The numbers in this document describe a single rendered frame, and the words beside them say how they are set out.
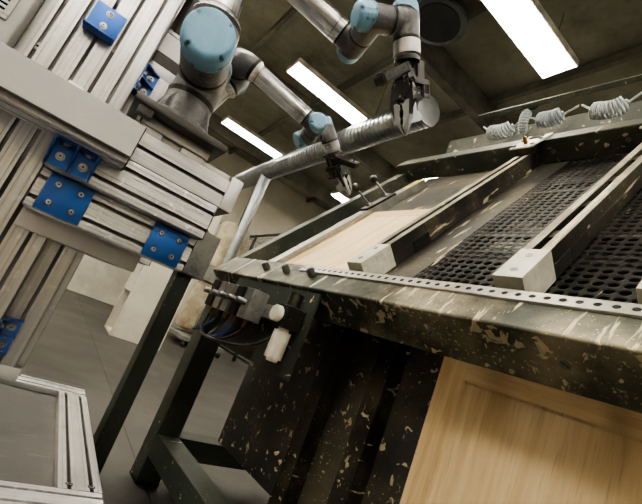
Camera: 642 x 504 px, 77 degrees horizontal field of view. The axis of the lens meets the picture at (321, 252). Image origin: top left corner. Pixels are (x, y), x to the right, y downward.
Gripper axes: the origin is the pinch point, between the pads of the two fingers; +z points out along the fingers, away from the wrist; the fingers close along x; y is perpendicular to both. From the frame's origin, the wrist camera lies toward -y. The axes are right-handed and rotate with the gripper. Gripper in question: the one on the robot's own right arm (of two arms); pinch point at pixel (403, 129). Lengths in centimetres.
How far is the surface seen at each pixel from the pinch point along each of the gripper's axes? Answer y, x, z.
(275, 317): -36, 11, 50
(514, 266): -6, -36, 37
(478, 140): 131, 71, -27
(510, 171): 65, 9, 6
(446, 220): 25.2, 7.0, 25.0
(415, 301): -19, -22, 44
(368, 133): 230, 294, -96
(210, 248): -34, 71, 32
